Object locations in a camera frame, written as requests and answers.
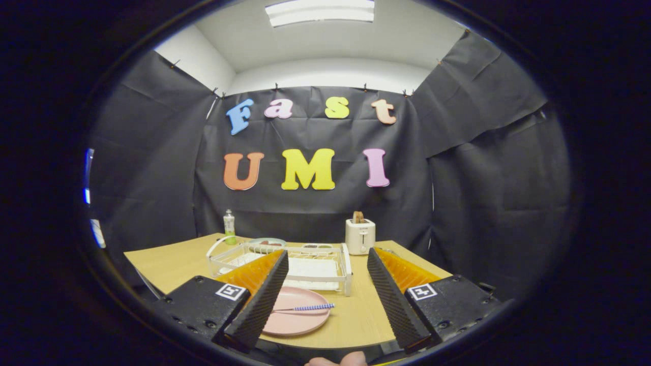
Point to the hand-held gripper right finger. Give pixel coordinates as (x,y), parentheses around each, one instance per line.
(394,300)

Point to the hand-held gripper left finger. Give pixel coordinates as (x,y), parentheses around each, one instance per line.
(262,300)

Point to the pink plate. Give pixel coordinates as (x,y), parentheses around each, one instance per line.
(305,323)

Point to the light blue plate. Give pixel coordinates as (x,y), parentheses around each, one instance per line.
(256,241)

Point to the white divided grain dish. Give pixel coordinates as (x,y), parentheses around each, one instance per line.
(318,249)

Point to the green dish soap bottle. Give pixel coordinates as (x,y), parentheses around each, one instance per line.
(230,226)

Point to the brown sausage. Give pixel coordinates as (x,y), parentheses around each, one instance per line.
(270,243)

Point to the white toaster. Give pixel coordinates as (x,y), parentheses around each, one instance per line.
(360,239)

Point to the toasted bread slice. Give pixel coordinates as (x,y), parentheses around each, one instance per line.
(358,217)

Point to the black backdrop cloth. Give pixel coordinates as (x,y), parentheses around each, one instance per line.
(457,203)

